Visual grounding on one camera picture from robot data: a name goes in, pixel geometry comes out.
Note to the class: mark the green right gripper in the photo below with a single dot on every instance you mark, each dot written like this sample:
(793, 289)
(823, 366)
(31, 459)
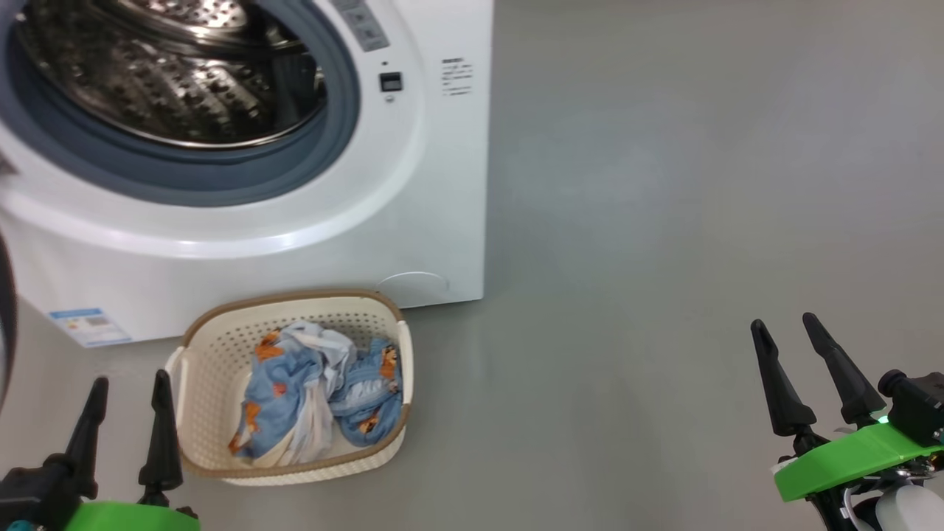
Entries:
(848, 461)

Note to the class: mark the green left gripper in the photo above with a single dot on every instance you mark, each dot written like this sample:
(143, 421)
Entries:
(133, 518)

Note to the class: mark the blue printed garment white lining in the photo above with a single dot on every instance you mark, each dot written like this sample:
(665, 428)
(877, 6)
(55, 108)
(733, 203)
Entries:
(284, 391)

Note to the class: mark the white front-load washing machine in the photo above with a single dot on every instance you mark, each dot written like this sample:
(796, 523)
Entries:
(295, 236)

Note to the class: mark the stainless steel washer drum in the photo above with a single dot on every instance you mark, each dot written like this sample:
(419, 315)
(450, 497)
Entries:
(169, 81)

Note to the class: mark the black door latch socket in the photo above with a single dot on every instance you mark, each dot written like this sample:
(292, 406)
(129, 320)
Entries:
(391, 82)

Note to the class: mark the blue energy label sticker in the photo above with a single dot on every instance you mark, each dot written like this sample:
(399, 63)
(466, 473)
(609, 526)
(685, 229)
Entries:
(90, 327)

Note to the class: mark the cream perforated laundry basket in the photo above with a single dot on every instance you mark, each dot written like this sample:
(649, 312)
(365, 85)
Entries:
(214, 354)

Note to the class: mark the round white filter cover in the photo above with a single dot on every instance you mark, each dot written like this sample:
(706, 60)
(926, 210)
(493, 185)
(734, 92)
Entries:
(413, 289)

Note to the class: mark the small printed warning sticker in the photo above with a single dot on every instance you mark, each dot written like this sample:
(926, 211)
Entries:
(456, 76)

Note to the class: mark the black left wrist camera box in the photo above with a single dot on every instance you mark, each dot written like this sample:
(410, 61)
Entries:
(33, 494)

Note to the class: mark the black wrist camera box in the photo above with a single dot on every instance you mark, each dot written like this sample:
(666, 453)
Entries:
(918, 405)
(33, 494)

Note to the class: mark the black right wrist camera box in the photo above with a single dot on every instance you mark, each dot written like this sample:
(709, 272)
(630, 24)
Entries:
(918, 405)

